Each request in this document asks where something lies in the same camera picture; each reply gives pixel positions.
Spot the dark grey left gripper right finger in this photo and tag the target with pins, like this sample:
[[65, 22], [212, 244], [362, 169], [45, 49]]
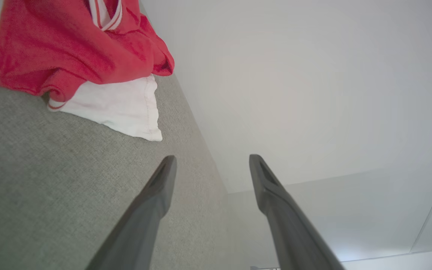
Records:
[[291, 232]]

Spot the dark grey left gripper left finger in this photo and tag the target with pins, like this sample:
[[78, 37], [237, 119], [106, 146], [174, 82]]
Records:
[[141, 228]]

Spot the red white t-shirt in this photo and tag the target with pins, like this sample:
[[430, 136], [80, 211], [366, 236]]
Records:
[[51, 48]]

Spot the grey fabric sofa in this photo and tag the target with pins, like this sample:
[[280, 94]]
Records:
[[32, 187]]

